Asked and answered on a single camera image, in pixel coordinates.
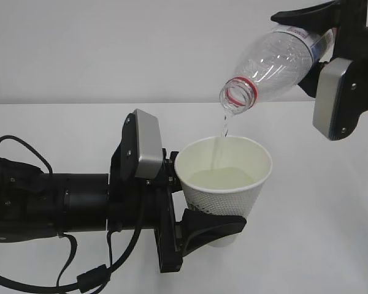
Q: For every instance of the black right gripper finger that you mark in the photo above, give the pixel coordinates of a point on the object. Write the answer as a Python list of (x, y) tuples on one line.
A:
[(309, 83), (317, 19)]

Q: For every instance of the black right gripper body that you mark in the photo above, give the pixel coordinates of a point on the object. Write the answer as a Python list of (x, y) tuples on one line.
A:
[(352, 91)]

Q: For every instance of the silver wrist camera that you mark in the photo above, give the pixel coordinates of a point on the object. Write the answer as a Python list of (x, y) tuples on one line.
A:
[(149, 145), (327, 96)]

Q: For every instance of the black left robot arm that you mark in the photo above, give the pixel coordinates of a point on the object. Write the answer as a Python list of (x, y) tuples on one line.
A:
[(36, 205)]

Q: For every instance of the white paper coffee cup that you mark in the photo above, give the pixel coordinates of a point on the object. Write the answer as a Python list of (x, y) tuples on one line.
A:
[(223, 176)]

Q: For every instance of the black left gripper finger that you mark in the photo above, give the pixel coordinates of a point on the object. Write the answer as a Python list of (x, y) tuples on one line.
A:
[(197, 229), (169, 166)]

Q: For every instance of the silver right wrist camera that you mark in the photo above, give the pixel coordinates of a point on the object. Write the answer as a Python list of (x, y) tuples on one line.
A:
[(327, 96)]

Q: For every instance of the clear plastic water bottle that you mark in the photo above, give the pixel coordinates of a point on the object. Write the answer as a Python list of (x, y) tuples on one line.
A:
[(272, 65)]

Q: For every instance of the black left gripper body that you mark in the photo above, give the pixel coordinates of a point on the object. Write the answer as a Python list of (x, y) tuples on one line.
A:
[(137, 204)]

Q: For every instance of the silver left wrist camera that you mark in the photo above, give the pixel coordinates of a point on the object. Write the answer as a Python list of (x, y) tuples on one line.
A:
[(149, 145)]

